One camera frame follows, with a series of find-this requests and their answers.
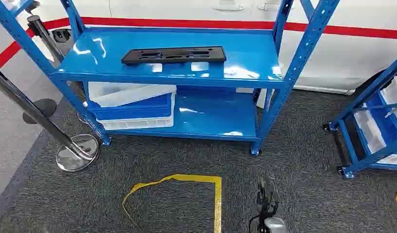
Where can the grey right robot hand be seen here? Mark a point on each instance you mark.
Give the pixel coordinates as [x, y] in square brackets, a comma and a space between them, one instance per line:
[266, 199]

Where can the black plastic panel with cutouts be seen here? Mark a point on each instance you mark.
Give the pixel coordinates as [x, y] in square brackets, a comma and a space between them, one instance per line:
[217, 54]

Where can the yellow floor tape square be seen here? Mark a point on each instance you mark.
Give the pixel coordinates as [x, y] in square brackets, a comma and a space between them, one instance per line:
[217, 199]

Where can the translucent plastic storage bin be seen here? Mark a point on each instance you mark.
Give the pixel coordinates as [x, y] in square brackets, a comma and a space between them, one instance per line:
[370, 132]
[394, 93]

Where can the blue wheeled bin rack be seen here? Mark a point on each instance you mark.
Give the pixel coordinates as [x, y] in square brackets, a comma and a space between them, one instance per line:
[362, 96]

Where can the white car body red stripe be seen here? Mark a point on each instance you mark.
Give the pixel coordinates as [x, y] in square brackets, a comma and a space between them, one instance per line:
[346, 64]

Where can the blue metal shelf rack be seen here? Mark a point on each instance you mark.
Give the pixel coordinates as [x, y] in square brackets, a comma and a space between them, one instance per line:
[172, 69]

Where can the translucent white plastic bin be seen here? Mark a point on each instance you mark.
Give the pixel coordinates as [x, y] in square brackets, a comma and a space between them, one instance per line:
[127, 95]

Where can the black stanchion with chrome base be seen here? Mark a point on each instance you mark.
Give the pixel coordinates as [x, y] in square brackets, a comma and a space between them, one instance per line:
[78, 154]

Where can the black round base disc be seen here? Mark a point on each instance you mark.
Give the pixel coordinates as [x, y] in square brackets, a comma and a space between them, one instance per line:
[45, 106]

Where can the black stanchion post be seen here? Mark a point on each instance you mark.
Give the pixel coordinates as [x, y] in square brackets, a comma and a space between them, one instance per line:
[44, 33]

